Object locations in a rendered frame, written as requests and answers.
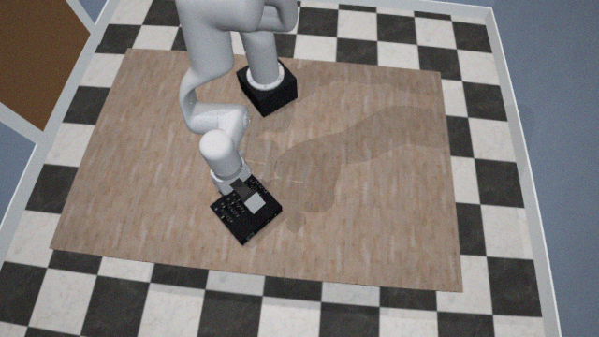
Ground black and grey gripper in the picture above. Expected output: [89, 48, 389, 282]
[211, 157, 252, 195]

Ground black lighting desk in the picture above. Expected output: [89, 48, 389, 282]
[210, 174, 283, 245]

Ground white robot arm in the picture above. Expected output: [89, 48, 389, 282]
[175, 0, 298, 181]

